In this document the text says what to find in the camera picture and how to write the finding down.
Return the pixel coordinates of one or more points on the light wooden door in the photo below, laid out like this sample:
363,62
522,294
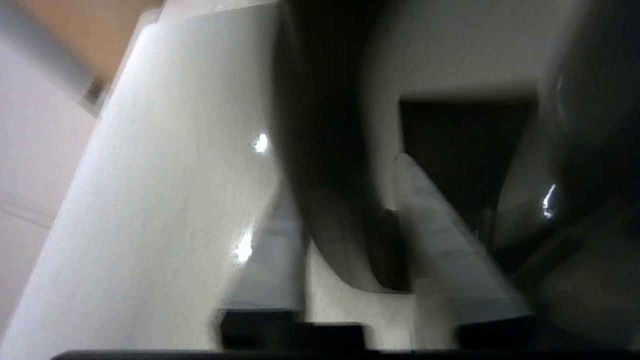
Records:
85,35

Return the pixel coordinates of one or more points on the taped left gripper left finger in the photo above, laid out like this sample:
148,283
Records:
270,280

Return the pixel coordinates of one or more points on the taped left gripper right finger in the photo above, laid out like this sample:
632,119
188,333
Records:
450,260

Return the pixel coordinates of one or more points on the black rectangular serving tray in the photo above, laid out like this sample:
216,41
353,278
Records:
460,150

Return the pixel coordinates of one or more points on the white storage cabinet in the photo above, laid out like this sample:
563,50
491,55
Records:
30,165

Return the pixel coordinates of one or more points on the black electric kettle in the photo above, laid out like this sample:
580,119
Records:
340,150

